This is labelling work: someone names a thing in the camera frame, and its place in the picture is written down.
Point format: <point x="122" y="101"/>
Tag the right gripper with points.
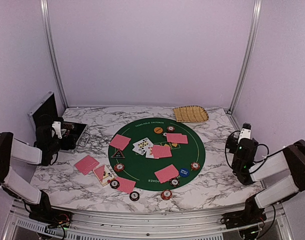
<point x="231" y="142"/>

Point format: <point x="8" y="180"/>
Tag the red playing card deck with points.
<point x="86" y="164"/>

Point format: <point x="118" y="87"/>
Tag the blue small blind button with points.
<point x="184" y="172"/>

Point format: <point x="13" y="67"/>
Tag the triangular all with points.
<point x="118" y="155"/>

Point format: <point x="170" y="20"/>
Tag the single red playing card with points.
<point x="120" y="142"/>

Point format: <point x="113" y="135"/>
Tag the orange chip stack top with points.
<point x="170" y="129"/>

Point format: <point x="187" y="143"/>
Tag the orange big blind button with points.
<point x="158" y="130"/>

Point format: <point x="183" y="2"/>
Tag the orange poker chip stack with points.
<point x="166" y="194"/>

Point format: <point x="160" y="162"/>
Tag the nine of spades card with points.
<point x="143" y="143"/>

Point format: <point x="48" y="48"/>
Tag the brown poker chip stack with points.
<point x="134" y="196"/>

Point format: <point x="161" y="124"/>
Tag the face down community card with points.
<point x="159" y="151"/>

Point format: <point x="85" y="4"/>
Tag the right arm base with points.
<point x="242" y="218"/>

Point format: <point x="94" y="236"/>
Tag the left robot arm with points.
<point x="15" y="153"/>

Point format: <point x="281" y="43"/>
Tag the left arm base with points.
<point x="54" y="218"/>

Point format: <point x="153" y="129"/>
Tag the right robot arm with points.
<point x="290" y="158"/>

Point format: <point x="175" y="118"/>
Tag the gold card deck box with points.
<point x="104" y="175"/>

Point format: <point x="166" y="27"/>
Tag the woven bamboo tray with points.
<point x="190" y="114"/>

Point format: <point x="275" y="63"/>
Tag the round green poker mat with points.
<point x="141" y="169"/>

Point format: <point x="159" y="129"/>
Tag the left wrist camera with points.
<point x="57" y="128"/>

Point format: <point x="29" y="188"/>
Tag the front aluminium rail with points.
<point x="98" y="225"/>

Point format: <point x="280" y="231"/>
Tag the left aluminium frame post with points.
<point x="52" y="52"/>

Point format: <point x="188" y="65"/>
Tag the aluminium frame post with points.
<point x="52" y="52"/>
<point x="250" y="45"/>

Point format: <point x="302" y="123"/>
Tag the right aluminium frame post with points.
<point x="250" y="45"/>

